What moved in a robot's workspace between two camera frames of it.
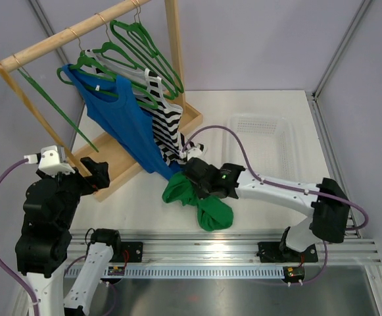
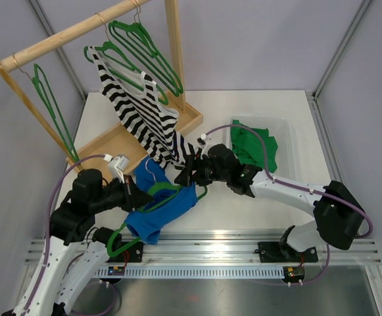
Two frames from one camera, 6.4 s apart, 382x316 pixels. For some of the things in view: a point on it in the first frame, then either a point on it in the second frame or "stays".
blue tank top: x=114 y=106 → x=146 y=224
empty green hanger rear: x=146 y=42 stays
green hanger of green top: x=48 y=95 → x=62 y=130
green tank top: x=214 y=214 → x=248 y=146
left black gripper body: x=96 y=180 → x=118 y=195
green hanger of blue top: x=83 y=57 → x=150 y=190
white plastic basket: x=268 y=141 stays
